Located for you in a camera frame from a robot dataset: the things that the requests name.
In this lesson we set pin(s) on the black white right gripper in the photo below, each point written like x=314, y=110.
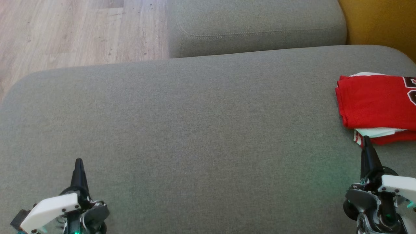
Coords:
x=396, y=188

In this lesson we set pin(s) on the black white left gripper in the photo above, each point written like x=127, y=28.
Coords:
x=55, y=208

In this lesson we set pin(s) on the red Bulls basketball shorts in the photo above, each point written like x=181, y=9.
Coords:
x=396, y=138

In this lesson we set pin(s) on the red white basketball jersey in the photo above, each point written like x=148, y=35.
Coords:
x=373, y=100

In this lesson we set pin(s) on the yellow sofa cushion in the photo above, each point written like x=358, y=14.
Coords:
x=383, y=22

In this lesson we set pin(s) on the dark round right wrist camera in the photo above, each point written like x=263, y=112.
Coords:
x=349, y=210

